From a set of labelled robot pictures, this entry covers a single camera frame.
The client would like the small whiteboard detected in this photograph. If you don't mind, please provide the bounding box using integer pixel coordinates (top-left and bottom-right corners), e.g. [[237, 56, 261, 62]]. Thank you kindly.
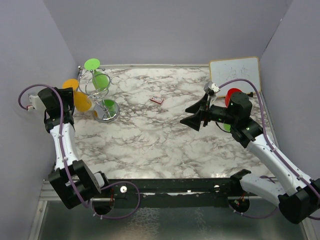
[[209, 56, 261, 92]]

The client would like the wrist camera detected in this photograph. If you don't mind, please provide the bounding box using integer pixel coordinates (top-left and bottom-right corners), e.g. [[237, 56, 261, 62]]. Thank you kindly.
[[26, 92, 46, 113], [203, 81, 220, 106]]

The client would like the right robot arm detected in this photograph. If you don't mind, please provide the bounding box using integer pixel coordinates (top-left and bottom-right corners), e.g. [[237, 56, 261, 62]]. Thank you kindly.
[[180, 91, 320, 224]]

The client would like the green wine glass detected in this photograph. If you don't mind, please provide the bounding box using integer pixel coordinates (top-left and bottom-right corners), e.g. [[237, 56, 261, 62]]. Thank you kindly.
[[223, 123, 231, 132], [84, 58, 110, 91]]

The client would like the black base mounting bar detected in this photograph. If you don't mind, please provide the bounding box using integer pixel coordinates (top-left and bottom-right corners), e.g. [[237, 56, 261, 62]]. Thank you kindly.
[[98, 178, 244, 209]]

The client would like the orange wine glass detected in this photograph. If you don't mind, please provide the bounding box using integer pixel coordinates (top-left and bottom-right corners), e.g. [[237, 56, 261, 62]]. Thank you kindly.
[[62, 78, 92, 113]]

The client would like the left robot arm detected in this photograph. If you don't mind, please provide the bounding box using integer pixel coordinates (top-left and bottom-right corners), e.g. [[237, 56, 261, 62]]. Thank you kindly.
[[37, 86, 111, 209]]

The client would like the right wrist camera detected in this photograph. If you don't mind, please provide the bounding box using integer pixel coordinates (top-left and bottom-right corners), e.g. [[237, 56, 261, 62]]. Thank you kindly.
[[203, 81, 220, 106]]

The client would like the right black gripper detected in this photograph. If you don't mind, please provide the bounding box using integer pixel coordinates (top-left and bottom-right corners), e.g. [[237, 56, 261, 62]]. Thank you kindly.
[[180, 93, 237, 131]]

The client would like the red wine glass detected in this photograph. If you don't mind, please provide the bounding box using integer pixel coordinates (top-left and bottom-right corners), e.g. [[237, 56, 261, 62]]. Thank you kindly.
[[224, 88, 242, 107]]

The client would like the small red white box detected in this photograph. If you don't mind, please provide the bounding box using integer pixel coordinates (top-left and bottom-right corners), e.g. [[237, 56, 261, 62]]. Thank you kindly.
[[150, 96, 164, 105]]

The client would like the chrome wine glass rack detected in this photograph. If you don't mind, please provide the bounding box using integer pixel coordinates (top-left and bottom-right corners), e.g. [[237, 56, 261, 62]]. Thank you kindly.
[[78, 67, 120, 123]]

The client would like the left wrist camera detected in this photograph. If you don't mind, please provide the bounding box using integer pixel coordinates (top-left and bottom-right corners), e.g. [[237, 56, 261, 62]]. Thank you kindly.
[[26, 92, 46, 113]]

